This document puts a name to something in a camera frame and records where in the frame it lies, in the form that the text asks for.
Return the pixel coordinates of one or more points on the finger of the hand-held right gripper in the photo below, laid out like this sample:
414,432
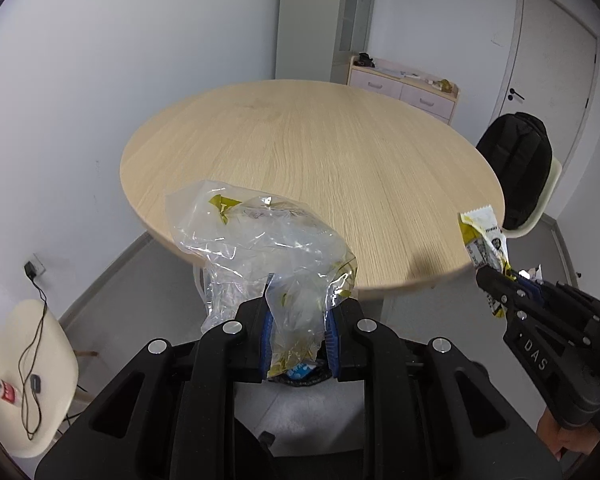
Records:
530,291
502,297

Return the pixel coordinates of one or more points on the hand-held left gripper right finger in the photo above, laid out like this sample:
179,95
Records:
332,350

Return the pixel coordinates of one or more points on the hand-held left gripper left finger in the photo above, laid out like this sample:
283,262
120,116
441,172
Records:
263,350

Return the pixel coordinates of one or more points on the black waste bin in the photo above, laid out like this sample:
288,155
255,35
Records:
316,371

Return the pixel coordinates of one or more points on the yellow snack wrapper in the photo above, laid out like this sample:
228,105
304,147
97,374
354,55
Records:
485,240

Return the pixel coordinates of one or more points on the clear plastic wrapper gold print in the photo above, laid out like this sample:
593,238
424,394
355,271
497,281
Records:
260,240

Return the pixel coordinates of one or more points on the person's right hand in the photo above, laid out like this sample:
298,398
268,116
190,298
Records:
567,442

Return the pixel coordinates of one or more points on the white chair with backpack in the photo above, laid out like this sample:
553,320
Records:
549,195

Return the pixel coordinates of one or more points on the black backpack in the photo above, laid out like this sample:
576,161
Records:
517,170

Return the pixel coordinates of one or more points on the gold wrapped item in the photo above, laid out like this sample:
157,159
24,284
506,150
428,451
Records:
447,86

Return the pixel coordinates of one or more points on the pink drawer cabinet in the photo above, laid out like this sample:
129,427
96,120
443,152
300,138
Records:
405,97

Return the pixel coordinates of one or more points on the small black device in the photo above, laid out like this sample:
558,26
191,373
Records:
35,383

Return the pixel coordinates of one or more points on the white door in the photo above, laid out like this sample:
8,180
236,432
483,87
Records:
555,60

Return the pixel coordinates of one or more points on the white papers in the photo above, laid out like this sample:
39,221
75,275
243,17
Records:
410,74

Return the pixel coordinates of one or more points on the empty white plastic chair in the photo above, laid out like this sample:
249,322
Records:
10,340

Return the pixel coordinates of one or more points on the red white small packet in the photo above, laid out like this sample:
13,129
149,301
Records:
2,390

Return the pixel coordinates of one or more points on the black device on cabinet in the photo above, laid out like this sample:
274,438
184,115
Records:
365,59

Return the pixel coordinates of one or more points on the tall grey cabinet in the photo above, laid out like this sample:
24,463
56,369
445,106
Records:
325,20

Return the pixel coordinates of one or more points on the white wall socket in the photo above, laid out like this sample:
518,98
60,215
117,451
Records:
36,265

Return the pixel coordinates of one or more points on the white wall switch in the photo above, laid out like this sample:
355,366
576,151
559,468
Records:
496,39

